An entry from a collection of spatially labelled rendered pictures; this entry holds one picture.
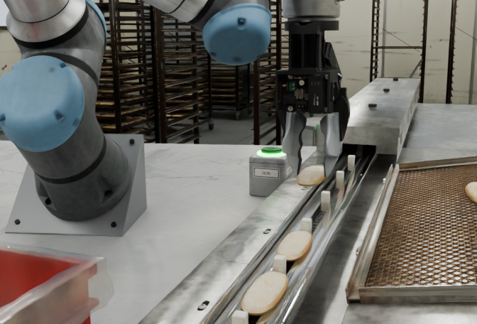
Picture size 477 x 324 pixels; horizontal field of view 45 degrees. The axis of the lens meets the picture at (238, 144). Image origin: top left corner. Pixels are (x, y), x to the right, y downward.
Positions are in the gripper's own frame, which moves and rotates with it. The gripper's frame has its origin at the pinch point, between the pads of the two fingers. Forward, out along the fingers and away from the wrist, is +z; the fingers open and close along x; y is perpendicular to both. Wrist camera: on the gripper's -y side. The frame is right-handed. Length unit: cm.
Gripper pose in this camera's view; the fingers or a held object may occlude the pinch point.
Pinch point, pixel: (312, 165)
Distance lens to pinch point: 81.5
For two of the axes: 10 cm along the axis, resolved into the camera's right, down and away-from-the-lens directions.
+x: 9.4, 0.5, -3.3
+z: 0.1, 9.8, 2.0
